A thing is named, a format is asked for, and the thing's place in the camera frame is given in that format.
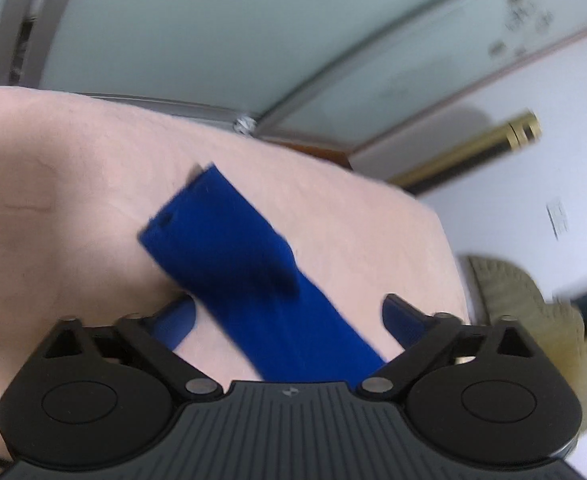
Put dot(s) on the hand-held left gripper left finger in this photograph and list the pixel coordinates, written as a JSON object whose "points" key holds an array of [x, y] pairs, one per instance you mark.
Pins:
{"points": [[174, 322]]}

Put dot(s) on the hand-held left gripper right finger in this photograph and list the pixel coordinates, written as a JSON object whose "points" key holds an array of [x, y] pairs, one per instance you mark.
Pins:
{"points": [[402, 321]]}

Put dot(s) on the blue knit sweater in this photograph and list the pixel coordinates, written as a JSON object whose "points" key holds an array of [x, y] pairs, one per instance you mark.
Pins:
{"points": [[253, 270]]}

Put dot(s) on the pink blanket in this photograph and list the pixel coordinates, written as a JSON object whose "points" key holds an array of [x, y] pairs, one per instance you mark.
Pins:
{"points": [[63, 200]]}

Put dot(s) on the brass tube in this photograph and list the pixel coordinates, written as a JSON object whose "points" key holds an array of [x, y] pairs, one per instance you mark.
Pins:
{"points": [[473, 152]]}

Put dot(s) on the brown wooden furniture edge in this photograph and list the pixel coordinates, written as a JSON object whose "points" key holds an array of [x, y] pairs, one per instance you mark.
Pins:
{"points": [[318, 152]]}

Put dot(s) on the small silver knob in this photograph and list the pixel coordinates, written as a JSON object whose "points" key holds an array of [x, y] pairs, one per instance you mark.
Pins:
{"points": [[246, 124]]}

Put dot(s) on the glass sliding wardrobe door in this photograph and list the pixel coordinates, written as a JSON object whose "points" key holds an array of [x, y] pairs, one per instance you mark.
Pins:
{"points": [[213, 30]]}

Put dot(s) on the white wall socket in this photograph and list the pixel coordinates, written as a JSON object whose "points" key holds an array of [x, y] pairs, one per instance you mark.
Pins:
{"points": [[557, 219]]}

